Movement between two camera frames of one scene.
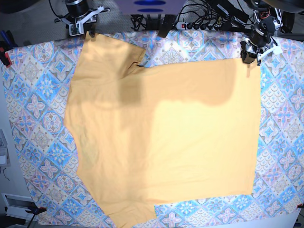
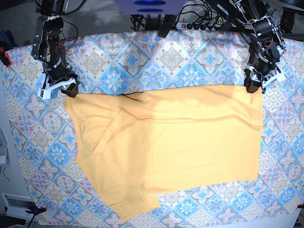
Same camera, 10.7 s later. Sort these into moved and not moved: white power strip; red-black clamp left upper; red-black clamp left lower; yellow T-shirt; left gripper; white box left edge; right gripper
Moved: left gripper; yellow T-shirt; right gripper
Not moved: white box left edge; red-black clamp left upper; red-black clamp left lower; white power strip
